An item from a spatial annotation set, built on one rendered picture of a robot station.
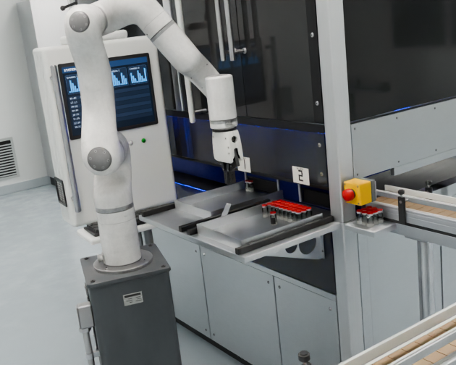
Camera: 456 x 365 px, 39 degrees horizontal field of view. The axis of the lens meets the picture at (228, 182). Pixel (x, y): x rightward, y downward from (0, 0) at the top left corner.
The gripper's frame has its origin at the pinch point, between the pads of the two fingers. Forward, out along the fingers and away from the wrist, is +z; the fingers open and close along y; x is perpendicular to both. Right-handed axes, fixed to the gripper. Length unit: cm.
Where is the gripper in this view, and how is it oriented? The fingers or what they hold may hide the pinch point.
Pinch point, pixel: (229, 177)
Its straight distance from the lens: 197.9
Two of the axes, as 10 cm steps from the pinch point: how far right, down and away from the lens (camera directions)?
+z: 1.1, 9.6, 2.4
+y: -5.7, -1.4, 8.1
